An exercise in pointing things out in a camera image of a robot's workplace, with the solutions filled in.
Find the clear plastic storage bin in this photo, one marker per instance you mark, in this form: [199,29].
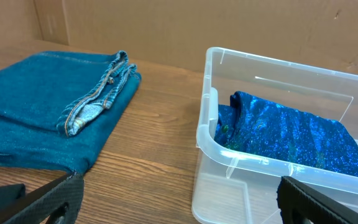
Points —
[237,187]

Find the folded blue denim jeans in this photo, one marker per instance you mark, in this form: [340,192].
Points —
[57,109]

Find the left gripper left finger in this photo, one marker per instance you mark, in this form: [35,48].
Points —
[59,201]

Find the blue sequin fabric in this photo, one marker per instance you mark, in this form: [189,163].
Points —
[257,126]

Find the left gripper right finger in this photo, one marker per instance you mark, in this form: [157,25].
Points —
[301,204]

